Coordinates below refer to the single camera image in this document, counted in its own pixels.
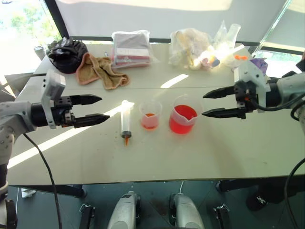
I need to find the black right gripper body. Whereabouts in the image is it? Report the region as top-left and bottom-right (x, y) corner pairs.
(233, 80), (260, 120)

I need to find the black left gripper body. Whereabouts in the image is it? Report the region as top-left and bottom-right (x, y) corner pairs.
(53, 96), (77, 127)

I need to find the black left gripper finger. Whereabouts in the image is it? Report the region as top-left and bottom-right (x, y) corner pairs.
(69, 94), (103, 107)
(73, 114), (111, 129)

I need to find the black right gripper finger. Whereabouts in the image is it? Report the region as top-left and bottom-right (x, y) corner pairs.
(202, 86), (237, 100)
(201, 107), (246, 120)

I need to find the clear syringe with orange tip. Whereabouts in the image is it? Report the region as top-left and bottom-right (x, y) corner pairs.
(120, 100), (135, 148)

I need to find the large beaker with red liquid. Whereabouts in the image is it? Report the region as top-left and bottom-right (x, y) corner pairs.
(168, 94), (203, 135)

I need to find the small beaker with orange liquid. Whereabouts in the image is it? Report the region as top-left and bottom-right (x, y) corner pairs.
(138, 100), (163, 131)

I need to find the blue and orange toy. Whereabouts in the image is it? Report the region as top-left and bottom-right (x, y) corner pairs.
(209, 53), (221, 68)

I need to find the brown towel with pink edge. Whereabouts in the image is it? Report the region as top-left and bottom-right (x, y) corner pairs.
(76, 52), (132, 91)

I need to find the clear crumpled plastic bag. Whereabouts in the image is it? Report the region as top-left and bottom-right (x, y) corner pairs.
(209, 20), (251, 72)

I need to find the black crumpled bag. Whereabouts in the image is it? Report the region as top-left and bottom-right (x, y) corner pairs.
(46, 37), (90, 74)

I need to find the clear bag of plush toys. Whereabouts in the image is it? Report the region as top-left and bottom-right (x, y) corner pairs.
(168, 28), (215, 71)

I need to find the grey cylindrical bottle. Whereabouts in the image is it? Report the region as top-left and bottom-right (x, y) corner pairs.
(33, 45), (46, 62)

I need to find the clear bag of folded cloth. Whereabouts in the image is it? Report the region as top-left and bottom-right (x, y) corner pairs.
(111, 29), (156, 70)

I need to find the black cap with white print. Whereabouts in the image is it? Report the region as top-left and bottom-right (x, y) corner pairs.
(245, 182), (288, 212)

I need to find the silver left robot leg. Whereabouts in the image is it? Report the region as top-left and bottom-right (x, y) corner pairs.
(107, 190), (142, 229)

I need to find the silver robot leg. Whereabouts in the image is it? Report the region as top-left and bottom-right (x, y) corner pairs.
(107, 190), (142, 229)
(169, 192), (206, 229)

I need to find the silver right robot leg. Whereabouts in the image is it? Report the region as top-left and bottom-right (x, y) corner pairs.
(169, 192), (206, 229)

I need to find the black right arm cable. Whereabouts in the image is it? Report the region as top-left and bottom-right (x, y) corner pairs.
(246, 94), (305, 229)

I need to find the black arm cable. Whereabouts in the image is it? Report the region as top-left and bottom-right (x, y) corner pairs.
(246, 94), (305, 229)
(23, 133), (63, 229)

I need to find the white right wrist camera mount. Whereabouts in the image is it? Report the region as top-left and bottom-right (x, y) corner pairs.
(233, 62), (271, 108)

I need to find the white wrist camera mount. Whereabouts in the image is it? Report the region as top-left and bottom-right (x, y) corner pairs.
(233, 62), (271, 108)
(41, 69), (66, 130)

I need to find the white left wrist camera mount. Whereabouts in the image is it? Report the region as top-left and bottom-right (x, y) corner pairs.
(41, 69), (66, 130)

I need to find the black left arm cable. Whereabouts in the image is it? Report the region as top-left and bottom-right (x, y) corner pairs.
(23, 133), (63, 229)

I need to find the black table frame bar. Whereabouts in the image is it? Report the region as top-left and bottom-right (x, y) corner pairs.
(7, 183), (87, 199)
(215, 179), (264, 192)

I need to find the black window frame post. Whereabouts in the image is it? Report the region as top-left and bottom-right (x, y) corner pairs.
(44, 0), (70, 42)

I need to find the black stand bracket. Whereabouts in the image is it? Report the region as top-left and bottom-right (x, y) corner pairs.
(213, 203), (231, 229)
(79, 203), (96, 229)

